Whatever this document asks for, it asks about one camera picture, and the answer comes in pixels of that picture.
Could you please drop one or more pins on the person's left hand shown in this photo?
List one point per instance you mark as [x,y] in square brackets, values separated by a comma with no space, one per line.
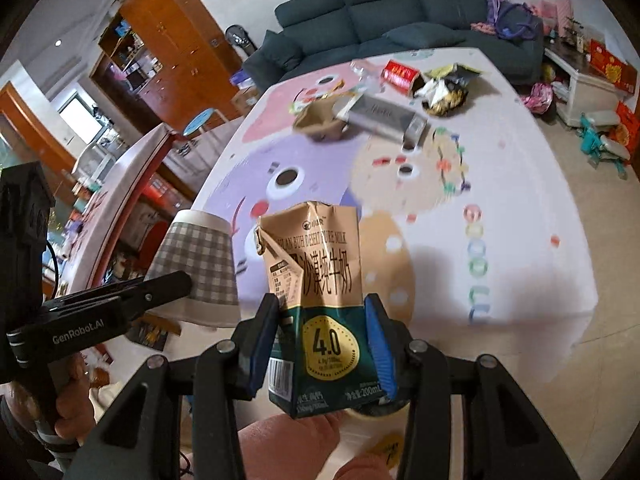
[72,395]

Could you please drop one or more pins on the beige green milk carton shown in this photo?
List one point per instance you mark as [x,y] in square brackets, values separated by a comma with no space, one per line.
[325,270]

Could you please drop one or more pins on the checked paper cup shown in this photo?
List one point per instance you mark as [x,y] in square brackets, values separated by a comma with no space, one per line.
[200,265]

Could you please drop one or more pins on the red snack packet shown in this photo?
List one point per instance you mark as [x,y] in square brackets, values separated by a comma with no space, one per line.
[400,75]

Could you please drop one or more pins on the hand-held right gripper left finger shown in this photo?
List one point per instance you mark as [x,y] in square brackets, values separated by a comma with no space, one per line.
[262,350]

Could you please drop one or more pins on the cartoon printed tablecloth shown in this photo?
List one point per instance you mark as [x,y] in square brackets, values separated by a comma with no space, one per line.
[500,210]

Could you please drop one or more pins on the white low cabinet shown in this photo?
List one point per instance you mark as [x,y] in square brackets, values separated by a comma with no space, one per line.
[585,92]

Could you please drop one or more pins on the dark blue sofa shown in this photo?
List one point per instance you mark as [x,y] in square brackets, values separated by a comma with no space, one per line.
[380,10]

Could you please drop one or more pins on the dining table with red cloth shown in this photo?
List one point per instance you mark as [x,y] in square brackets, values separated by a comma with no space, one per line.
[130,170]

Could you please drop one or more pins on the white appliance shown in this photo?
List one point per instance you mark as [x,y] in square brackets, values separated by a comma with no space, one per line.
[95,160]

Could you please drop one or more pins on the wooden cabinet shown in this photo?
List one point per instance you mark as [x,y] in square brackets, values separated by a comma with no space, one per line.
[170,35]

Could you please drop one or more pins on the pink patterned bag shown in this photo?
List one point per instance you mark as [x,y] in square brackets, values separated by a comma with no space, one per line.
[540,97]

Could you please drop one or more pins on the person's right yellow slipper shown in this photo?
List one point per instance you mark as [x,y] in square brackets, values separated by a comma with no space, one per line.
[390,447]

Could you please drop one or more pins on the brown cardboard cup carrier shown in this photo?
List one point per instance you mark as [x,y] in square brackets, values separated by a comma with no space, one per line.
[320,117]

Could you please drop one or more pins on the grey flat box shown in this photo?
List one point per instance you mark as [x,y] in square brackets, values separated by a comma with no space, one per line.
[380,115]

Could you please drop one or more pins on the purple bag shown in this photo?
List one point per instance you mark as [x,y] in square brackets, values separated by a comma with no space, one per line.
[510,15]

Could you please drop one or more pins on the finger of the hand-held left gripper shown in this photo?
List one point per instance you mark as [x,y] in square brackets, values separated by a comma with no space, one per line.
[165,285]

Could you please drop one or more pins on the black standing fan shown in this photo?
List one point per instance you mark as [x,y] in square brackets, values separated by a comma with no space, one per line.
[237,37]

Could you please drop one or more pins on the blue tissue pack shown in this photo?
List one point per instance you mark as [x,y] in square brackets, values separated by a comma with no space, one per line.
[241,78]

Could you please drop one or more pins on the red gift box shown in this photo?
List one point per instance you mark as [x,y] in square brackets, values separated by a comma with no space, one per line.
[612,67]

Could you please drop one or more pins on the orange snack packet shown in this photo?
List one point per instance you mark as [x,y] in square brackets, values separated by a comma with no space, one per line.
[337,84]

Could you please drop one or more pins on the red gift bag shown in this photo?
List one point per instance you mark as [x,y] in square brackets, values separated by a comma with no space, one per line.
[627,127]

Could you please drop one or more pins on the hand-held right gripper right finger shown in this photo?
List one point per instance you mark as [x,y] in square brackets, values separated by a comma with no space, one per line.
[377,345]

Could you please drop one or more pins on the small yellow green packet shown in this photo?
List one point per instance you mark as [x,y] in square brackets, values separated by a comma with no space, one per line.
[299,106]

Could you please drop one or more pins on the large dark blue cushion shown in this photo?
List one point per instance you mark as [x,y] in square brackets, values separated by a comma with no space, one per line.
[425,35]

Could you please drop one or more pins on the pink cloth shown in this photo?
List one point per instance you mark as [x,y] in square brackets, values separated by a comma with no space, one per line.
[482,27]

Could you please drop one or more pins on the clear plastic bottle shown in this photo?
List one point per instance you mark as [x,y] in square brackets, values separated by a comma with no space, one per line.
[365,72]

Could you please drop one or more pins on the teal toy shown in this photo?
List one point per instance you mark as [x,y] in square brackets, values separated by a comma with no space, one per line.
[602,142]

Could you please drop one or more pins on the gold black foil wrappers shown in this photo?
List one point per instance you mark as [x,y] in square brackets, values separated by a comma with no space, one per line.
[445,85]

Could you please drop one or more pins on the blue round stool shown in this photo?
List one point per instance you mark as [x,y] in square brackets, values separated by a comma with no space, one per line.
[202,120]

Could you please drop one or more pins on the cardboard box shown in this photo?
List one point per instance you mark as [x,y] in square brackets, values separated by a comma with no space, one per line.
[247,100]

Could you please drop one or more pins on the small dark blue cushion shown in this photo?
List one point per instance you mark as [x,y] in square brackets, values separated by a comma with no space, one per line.
[282,50]

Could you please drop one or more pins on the pink gift bags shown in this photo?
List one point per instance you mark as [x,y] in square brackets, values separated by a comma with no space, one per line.
[557,10]

